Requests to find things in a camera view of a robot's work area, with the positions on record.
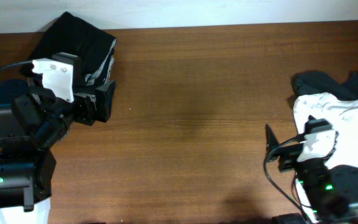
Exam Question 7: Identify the black shorts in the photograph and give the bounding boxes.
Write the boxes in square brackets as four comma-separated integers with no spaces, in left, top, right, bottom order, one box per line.
[28,12,117,86]

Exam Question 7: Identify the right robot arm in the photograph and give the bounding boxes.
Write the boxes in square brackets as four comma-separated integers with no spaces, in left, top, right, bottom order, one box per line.
[263,116,358,224]

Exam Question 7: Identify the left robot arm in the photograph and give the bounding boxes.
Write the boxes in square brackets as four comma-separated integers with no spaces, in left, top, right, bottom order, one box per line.
[0,81,116,223]

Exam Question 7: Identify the dark garment pile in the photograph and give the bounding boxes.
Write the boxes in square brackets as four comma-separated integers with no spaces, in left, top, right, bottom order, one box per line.
[291,70,358,101]

